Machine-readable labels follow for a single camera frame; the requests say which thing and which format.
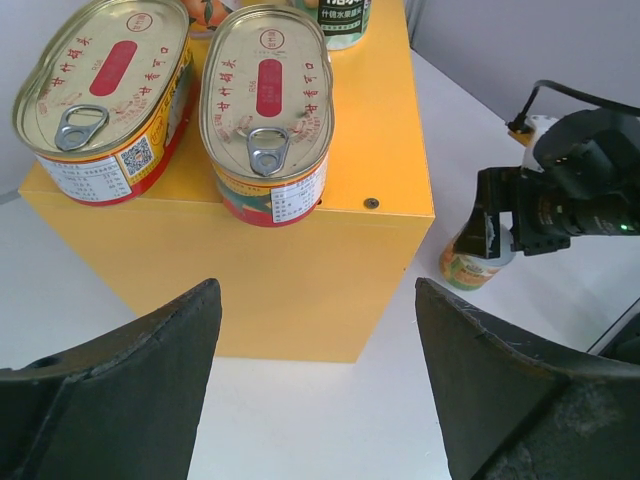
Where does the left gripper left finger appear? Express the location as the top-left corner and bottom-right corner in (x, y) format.
(1, 279), (222, 479)

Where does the small green can white lid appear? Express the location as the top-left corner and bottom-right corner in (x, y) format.
(293, 0), (371, 50)

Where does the gold oval fish tin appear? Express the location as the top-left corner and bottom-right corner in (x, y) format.
(199, 4), (335, 227)
(12, 0), (197, 206)

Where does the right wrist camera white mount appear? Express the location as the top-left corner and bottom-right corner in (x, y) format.
(508, 115), (558, 173)

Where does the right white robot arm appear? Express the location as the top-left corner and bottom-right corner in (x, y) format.
(452, 108), (639, 262)

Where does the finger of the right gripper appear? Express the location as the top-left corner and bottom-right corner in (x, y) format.
(455, 208), (500, 259)

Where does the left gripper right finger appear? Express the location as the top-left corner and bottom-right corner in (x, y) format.
(415, 278), (639, 479)

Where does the right black camera cable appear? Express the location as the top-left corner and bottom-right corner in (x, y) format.
(504, 79), (640, 134)

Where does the yellow two-shelf cabinet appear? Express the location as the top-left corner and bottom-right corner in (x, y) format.
(20, 1), (435, 363)

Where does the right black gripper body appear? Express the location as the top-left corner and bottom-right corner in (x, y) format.
(474, 167), (571, 256)

